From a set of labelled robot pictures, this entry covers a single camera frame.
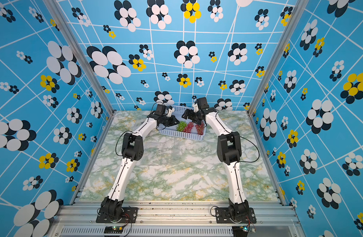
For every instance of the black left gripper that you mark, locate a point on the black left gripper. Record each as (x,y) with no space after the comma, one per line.
(172,119)

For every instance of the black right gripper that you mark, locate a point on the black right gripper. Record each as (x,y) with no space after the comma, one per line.
(191,112)

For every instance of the white perforated plastic basket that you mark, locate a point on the white perforated plastic basket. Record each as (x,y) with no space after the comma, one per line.
(171,131)

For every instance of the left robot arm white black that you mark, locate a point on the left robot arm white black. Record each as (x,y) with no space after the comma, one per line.
(132,151)

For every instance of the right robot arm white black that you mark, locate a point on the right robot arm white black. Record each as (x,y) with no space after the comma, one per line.
(229,151)

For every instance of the red grape bunch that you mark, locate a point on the red grape bunch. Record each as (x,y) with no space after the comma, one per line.
(200,128)
(188,127)

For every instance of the green grape bunch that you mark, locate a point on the green grape bunch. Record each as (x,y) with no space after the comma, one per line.
(181,126)

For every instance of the right green circuit board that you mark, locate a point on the right green circuit board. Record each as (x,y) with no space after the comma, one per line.
(240,231)

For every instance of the green circuit board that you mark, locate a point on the green circuit board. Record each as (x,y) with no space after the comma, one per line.
(240,231)
(113,230)

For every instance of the left green circuit board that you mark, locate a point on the left green circuit board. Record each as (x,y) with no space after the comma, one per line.
(113,230)

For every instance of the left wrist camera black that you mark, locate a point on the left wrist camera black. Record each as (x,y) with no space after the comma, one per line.
(163,110)

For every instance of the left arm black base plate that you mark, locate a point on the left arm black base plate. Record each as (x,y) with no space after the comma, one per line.
(126,214)

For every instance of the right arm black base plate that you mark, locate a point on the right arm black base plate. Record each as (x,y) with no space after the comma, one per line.
(225,216)

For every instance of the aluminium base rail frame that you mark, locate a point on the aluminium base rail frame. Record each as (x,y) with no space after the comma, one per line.
(177,219)

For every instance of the aluminium corner post right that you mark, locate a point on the aluminium corner post right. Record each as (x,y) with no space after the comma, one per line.
(285,37)

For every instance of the aluminium corner post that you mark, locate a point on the aluminium corner post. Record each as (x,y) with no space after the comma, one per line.
(285,37)
(70,38)

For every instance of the aluminium corner post left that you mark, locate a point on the aluminium corner post left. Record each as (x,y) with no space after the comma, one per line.
(70,38)

